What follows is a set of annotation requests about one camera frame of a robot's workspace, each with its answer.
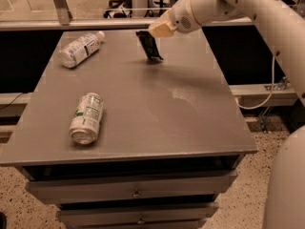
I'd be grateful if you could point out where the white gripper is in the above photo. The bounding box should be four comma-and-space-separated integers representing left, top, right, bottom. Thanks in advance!
149, 0, 200, 38

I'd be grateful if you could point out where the black chocolate rxbar wrapper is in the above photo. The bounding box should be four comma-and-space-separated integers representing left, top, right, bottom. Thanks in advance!
136, 31, 163, 61

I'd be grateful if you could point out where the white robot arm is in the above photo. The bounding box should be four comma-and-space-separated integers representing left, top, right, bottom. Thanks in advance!
149, 0, 305, 229

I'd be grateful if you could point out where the black office chair base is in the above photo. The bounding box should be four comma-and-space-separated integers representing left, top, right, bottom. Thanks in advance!
103, 0, 132, 18

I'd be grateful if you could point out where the clear plastic water bottle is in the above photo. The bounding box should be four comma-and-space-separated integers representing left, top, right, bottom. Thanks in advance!
58, 31, 105, 68

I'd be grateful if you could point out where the grey drawer cabinet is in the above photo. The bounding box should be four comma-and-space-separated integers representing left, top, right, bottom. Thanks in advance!
0, 27, 259, 229

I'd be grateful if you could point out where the white green labelled can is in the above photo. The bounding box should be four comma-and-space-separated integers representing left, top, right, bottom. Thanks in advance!
69, 93, 104, 145

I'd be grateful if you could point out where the upper grey drawer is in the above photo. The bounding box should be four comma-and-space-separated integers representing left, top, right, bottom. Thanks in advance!
26, 170, 237, 204

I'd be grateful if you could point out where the grey drawer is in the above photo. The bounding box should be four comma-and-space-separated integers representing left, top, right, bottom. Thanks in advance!
26, 170, 237, 204
58, 202, 218, 229

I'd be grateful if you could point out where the lower grey drawer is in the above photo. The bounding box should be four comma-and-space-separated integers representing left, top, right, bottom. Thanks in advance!
58, 202, 218, 229

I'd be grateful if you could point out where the metal guard rail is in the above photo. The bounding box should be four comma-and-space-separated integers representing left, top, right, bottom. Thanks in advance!
0, 5, 255, 32

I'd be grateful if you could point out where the left metal rail bracket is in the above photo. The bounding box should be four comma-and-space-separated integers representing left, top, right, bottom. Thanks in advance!
53, 0, 72, 26

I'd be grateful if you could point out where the white cable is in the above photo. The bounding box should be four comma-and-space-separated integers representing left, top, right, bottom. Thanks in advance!
235, 54, 276, 111

